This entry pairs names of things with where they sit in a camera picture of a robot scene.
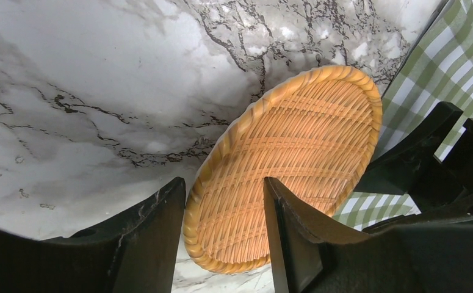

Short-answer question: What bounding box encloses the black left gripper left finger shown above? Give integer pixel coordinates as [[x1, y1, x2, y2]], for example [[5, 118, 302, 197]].
[[0, 177, 186, 292]]

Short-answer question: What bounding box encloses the orange woven plate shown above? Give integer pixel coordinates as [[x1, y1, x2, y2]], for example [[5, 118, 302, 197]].
[[183, 65, 383, 273]]

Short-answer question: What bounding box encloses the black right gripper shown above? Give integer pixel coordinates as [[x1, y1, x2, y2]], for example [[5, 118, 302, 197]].
[[354, 101, 473, 220]]

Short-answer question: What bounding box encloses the green white checkered cloth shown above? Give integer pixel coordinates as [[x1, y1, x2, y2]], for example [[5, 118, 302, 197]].
[[335, 1, 473, 230]]

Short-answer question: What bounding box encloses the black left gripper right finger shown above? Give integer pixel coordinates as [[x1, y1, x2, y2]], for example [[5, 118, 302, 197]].
[[264, 177, 473, 292]]

